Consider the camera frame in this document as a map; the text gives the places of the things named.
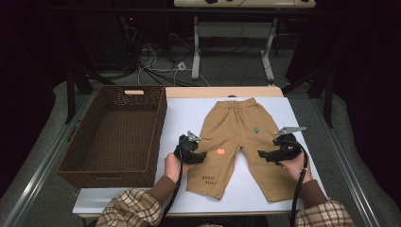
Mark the person's right hand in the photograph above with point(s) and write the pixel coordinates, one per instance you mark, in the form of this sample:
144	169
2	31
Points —
298	168

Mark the white table mat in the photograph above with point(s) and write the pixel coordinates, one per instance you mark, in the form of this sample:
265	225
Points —
183	119

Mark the aluminium rail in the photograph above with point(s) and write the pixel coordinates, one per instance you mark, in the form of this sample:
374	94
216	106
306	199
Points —
41	173
350	176

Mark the brown woven basket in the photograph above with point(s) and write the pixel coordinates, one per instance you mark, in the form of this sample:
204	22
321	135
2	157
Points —
116	142

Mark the black metal stand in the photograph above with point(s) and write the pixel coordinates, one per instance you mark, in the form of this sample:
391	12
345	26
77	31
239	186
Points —
328	97
71	94

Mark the person's left hand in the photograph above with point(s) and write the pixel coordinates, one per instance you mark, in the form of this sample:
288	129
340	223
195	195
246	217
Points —
173	167

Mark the white desk with metal legs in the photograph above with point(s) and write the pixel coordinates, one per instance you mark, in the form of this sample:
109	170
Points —
235	30

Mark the wooden table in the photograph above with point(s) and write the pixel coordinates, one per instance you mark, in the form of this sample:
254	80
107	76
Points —
195	92

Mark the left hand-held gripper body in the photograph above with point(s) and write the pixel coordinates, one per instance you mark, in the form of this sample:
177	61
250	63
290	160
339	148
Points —
186	148

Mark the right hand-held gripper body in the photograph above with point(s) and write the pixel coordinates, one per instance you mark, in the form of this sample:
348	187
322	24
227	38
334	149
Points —
288	146

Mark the white power adapter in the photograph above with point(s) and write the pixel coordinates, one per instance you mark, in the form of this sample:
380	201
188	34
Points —
181	66

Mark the tan pants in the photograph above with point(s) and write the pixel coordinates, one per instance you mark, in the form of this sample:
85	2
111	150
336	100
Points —
239	142

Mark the black metal frame bar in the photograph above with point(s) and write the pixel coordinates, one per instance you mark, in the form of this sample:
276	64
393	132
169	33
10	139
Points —
157	11

